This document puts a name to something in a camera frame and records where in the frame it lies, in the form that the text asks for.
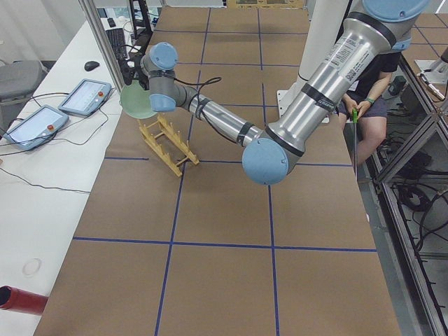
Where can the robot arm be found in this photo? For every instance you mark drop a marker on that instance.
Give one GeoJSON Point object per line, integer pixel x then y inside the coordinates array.
{"type": "Point", "coordinates": [359, 32]}

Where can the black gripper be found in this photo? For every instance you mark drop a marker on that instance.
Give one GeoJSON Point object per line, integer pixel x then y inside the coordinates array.
{"type": "Point", "coordinates": [136, 73]}

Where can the black keyboard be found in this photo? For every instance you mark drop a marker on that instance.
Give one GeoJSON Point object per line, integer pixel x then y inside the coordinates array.
{"type": "Point", "coordinates": [116, 38]}

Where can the black computer mouse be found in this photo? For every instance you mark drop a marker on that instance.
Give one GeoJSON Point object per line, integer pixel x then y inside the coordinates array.
{"type": "Point", "coordinates": [90, 65]}

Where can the aluminium frame post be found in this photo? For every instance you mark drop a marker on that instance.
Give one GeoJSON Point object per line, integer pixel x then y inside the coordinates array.
{"type": "Point", "coordinates": [95, 23]}

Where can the seated person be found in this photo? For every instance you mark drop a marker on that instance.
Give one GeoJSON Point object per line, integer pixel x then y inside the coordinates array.
{"type": "Point", "coordinates": [365, 95]}

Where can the far teach pendant tablet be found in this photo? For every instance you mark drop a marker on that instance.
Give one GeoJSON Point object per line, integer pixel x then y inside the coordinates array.
{"type": "Point", "coordinates": [86, 97]}

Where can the red cylinder bottle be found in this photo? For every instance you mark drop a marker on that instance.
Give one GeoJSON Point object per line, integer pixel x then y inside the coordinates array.
{"type": "Point", "coordinates": [18, 300]}

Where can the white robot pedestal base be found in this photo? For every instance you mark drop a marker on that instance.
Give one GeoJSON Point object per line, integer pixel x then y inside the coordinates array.
{"type": "Point", "coordinates": [304, 70]}

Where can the light green plate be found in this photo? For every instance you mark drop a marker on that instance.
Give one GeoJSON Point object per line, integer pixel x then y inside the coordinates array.
{"type": "Point", "coordinates": [135, 101]}

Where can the wooden dish rack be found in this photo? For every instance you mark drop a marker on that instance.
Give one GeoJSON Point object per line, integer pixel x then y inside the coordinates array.
{"type": "Point", "coordinates": [167, 143]}

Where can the near teach pendant tablet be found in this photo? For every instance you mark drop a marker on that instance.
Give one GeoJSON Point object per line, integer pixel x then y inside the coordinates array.
{"type": "Point", "coordinates": [36, 129]}

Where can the teach pendant tablet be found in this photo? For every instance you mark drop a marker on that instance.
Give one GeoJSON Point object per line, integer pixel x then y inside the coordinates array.
{"type": "Point", "coordinates": [86, 97]}
{"type": "Point", "coordinates": [36, 129]}

